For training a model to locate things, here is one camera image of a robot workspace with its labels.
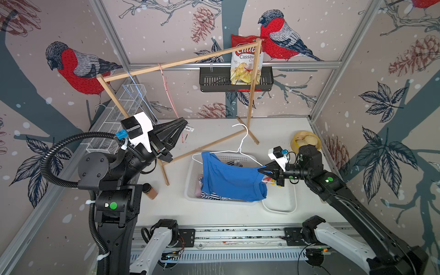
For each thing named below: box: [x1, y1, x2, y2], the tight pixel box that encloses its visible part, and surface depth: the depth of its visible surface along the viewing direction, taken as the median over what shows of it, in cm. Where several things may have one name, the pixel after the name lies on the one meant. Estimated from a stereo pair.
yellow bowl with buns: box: [291, 130, 322, 154], surface depth 108 cm
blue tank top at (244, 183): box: [201, 151, 268, 202], surface depth 72 cm
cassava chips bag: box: [230, 34, 265, 85], surface depth 88 cm
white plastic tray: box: [261, 182, 298, 215], surface depth 85 cm
